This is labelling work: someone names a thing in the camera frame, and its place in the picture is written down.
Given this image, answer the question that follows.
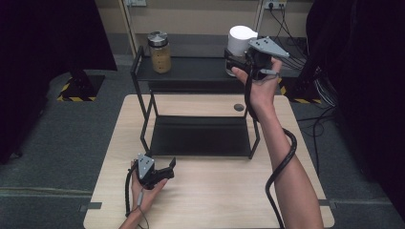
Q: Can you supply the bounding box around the white cup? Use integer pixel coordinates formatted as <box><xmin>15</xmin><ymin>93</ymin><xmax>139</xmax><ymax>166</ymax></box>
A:
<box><xmin>224</xmin><ymin>25</ymin><xmax>260</xmax><ymax>77</ymax></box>

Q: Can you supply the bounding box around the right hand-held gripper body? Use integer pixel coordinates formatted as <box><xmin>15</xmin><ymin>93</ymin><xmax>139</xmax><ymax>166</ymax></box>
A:
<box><xmin>246</xmin><ymin>36</ymin><xmax>290</xmax><ymax>80</ymax></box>

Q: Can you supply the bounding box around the person's right hand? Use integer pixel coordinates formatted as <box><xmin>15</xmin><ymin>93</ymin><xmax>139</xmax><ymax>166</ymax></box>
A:
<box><xmin>231</xmin><ymin>56</ymin><xmax>284</xmax><ymax>113</ymax></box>

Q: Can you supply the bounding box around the glass spice jar steel lid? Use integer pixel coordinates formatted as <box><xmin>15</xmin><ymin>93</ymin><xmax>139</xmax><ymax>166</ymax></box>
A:
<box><xmin>146</xmin><ymin>31</ymin><xmax>172</xmax><ymax>74</ymax></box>

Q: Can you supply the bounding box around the dark curtain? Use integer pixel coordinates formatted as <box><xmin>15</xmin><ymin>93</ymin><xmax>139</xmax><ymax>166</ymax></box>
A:
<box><xmin>305</xmin><ymin>0</ymin><xmax>405</xmax><ymax>220</ymax></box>
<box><xmin>0</xmin><ymin>0</ymin><xmax>117</xmax><ymax>165</ymax></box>

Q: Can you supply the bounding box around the black yellow striped base plate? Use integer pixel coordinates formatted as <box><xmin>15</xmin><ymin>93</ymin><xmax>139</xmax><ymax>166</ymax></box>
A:
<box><xmin>56</xmin><ymin>73</ymin><xmax>106</xmax><ymax>103</ymax></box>
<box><xmin>277</xmin><ymin>77</ymin><xmax>323</xmax><ymax>105</ymax></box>

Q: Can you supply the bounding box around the bundle of floor cables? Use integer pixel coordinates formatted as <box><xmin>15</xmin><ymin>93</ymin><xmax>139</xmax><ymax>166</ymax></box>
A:
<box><xmin>295</xmin><ymin>63</ymin><xmax>340</xmax><ymax>176</ymax></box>

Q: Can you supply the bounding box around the person's left hand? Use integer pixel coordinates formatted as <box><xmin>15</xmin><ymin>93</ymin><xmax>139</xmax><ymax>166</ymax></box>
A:
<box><xmin>130</xmin><ymin>160</ymin><xmax>169</xmax><ymax>218</ymax></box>

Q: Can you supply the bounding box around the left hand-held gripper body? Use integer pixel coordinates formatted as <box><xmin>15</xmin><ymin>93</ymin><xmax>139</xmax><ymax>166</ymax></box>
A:
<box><xmin>135</xmin><ymin>153</ymin><xmax>170</xmax><ymax>191</ymax></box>

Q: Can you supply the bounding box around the thin grey cable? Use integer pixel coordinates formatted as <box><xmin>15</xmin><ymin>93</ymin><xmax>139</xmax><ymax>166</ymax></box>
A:
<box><xmin>136</xmin><ymin>189</ymin><xmax>151</xmax><ymax>229</ymax></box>

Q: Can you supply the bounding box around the black metal rack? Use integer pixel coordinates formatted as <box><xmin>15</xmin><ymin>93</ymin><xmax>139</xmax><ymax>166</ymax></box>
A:
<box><xmin>130</xmin><ymin>45</ymin><xmax>283</xmax><ymax>160</ymax></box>

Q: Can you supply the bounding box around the black socket cable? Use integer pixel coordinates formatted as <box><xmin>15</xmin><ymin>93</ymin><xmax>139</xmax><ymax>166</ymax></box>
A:
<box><xmin>269</xmin><ymin>3</ymin><xmax>309</xmax><ymax>61</ymax></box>

